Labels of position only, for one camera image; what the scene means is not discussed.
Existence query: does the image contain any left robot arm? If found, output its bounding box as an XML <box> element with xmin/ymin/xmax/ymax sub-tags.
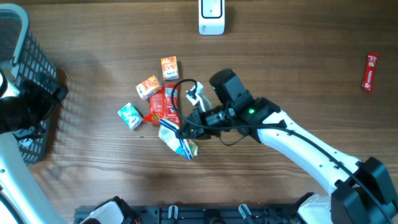
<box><xmin>1</xmin><ymin>132</ymin><xmax>140</xmax><ymax>224</ymax></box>

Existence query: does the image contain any red Nescafe coffee stick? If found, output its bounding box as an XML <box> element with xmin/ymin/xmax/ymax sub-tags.
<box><xmin>362</xmin><ymin>52</ymin><xmax>378</xmax><ymax>93</ymax></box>

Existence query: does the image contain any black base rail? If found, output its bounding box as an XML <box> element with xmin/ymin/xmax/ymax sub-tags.
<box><xmin>73</xmin><ymin>202</ymin><xmax>303</xmax><ymax>224</ymax></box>

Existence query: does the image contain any white barcode scanner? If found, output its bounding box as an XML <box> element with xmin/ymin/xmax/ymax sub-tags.
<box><xmin>198</xmin><ymin>0</ymin><xmax>225</xmax><ymax>35</ymax></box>

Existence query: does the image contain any yellow chips bag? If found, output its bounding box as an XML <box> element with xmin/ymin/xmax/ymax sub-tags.
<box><xmin>158</xmin><ymin>119</ymin><xmax>198</xmax><ymax>160</ymax></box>

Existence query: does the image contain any red snack packet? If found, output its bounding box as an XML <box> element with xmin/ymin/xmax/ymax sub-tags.
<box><xmin>144</xmin><ymin>83</ymin><xmax>180</xmax><ymax>126</ymax></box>

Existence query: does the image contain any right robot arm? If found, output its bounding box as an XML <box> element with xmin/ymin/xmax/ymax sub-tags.
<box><xmin>177</xmin><ymin>68</ymin><xmax>397</xmax><ymax>223</ymax></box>

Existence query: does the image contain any orange Kleenex Cherish pack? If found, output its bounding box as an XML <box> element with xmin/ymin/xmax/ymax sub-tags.
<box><xmin>136</xmin><ymin>75</ymin><xmax>162</xmax><ymax>100</ymax></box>

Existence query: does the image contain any orange Kleenex Enjoy pack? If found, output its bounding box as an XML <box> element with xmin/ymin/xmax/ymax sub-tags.
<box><xmin>160</xmin><ymin>56</ymin><xmax>179</xmax><ymax>81</ymax></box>

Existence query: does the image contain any teal Kleenex tissue pack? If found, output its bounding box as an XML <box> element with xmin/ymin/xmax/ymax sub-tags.
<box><xmin>118</xmin><ymin>103</ymin><xmax>143</xmax><ymax>131</ymax></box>

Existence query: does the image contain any grey plastic shopping basket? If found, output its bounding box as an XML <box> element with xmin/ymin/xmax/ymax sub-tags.
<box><xmin>1</xmin><ymin>3</ymin><xmax>68</xmax><ymax>166</ymax></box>

